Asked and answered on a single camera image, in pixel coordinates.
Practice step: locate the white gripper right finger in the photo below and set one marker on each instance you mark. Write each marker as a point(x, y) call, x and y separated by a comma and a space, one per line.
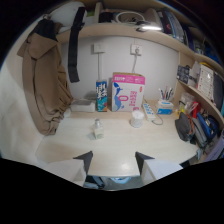
point(156, 168)

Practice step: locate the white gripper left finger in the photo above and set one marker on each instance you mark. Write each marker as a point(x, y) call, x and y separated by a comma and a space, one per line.
point(71, 168)

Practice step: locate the round cotton swab container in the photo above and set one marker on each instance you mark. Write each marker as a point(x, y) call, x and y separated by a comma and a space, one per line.
point(137, 119)

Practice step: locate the small clear glass bottle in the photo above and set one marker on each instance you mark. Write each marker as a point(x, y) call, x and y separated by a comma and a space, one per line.
point(98, 130)

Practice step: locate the dark grey pouch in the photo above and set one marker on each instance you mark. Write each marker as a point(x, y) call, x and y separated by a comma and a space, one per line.
point(184, 126)

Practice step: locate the white power strip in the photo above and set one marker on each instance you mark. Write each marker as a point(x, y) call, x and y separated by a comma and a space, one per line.
point(149, 111)

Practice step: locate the blue and white pen holder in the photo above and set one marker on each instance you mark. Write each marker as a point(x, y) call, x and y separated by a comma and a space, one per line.
point(164, 107)

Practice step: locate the white tissue box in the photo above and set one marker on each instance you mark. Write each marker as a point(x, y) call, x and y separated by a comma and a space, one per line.
point(82, 105)

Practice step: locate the blue bag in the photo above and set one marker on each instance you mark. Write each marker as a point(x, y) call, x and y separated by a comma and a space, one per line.
point(207, 126)

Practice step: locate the blue and white milk carton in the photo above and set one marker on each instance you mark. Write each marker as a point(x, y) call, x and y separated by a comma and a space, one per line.
point(101, 95)

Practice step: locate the pink and white carton box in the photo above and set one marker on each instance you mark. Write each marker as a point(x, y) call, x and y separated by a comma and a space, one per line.
point(128, 92)

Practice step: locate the brown hanging jacket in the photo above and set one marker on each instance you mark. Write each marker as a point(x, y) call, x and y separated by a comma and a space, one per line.
point(45, 80)

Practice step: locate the white calendar card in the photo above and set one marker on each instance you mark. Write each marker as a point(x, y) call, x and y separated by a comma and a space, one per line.
point(205, 81)

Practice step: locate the white desk lamp light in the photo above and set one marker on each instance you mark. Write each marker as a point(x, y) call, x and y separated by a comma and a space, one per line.
point(150, 28)

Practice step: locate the white wall socket with plug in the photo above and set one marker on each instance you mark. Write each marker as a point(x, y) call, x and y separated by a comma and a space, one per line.
point(136, 50)

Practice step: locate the white wall switch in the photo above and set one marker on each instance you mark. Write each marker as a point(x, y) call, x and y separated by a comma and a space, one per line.
point(99, 47)

